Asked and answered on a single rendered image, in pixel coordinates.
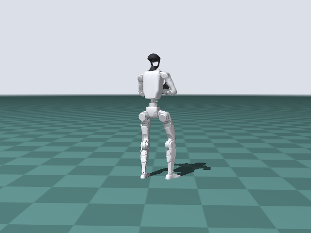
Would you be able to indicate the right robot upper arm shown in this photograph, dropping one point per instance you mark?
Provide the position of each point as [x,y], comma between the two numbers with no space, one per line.
[166,76]

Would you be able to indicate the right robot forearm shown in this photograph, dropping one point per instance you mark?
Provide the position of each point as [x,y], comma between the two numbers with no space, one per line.
[166,91]

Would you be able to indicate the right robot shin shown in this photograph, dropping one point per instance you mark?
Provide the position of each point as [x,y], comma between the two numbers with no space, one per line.
[171,155]

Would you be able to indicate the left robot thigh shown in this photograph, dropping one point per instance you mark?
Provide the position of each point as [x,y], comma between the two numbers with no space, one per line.
[145,128]

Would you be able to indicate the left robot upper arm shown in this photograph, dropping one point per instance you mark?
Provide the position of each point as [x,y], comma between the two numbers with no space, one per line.
[140,84]

